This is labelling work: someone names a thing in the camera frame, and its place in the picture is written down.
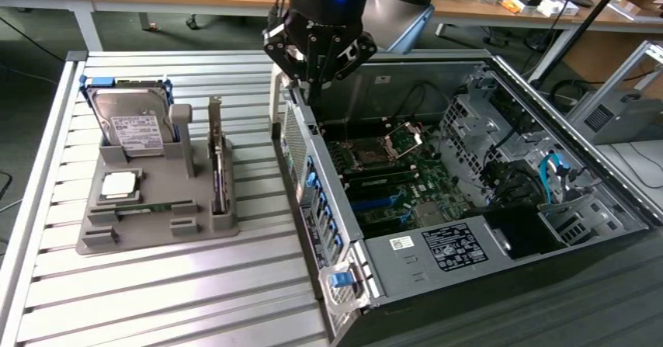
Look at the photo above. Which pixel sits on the green motherboard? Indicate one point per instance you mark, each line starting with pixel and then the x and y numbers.
pixel 429 184

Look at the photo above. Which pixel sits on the hard disk in blue caddy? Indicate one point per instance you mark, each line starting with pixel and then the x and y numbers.
pixel 129 122

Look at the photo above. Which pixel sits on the blue expansion slot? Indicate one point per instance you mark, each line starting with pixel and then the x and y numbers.
pixel 372 203

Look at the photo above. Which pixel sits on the silver CPU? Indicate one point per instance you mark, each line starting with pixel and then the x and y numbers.
pixel 120 184

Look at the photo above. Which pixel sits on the black graphics card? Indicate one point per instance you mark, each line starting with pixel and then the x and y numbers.
pixel 217 176

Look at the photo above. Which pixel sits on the grey disk bay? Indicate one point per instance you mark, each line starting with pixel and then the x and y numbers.
pixel 575 223

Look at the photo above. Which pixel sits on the metal socket cover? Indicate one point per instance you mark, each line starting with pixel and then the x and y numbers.
pixel 405 137

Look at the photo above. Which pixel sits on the open PC case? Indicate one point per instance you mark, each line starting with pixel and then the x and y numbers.
pixel 292 137

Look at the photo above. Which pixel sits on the green RAM stick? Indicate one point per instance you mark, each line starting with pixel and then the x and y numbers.
pixel 144 208

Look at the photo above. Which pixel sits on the black caster wheel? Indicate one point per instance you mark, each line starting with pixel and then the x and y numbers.
pixel 192 21

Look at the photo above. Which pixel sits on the CPU socket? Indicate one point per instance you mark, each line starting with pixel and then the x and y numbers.
pixel 369 155

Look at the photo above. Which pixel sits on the black stand pole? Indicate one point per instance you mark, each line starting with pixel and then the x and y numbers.
pixel 584 28

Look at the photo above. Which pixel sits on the blue slot retainer clip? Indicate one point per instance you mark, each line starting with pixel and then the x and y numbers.
pixel 320 199
pixel 308 162
pixel 310 179
pixel 325 212
pixel 330 225
pixel 337 241

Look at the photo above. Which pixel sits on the aluminium profile frame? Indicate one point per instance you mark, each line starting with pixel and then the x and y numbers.
pixel 649 50

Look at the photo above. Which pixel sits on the black labelled RAM stick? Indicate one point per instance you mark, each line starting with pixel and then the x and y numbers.
pixel 377 181

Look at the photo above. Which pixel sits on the small white box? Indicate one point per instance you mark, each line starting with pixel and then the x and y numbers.
pixel 556 8

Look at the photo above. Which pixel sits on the blue case latch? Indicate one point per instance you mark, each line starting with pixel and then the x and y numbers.
pixel 340 279

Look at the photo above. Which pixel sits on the grey computer tower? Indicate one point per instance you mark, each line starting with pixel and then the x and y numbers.
pixel 627 122

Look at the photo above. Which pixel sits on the grey power supply unit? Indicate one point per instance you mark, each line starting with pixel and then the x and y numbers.
pixel 413 261

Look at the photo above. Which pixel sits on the grey parts rack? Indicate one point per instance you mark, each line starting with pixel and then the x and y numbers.
pixel 154 191

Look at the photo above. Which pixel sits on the black office chair base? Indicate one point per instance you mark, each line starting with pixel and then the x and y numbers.
pixel 536 40

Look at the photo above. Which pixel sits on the perforated metal drive cage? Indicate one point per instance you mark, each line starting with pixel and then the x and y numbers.
pixel 465 125

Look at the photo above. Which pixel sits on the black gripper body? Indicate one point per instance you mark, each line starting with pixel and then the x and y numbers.
pixel 325 1

